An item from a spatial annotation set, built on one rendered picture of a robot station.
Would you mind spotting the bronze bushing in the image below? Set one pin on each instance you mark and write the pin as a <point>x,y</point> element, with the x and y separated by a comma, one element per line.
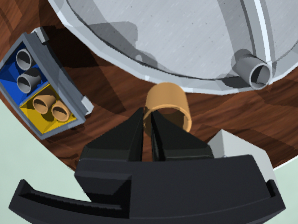
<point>63,113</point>
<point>46,96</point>
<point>167,95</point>

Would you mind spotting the steel bushing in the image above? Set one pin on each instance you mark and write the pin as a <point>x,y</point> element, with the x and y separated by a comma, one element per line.
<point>33,77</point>
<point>250,70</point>
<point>24,59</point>

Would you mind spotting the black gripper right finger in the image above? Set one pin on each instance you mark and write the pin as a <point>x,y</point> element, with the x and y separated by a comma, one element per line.
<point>173,143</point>

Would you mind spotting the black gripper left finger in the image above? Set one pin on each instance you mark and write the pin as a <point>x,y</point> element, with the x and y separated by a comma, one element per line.
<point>125,141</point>

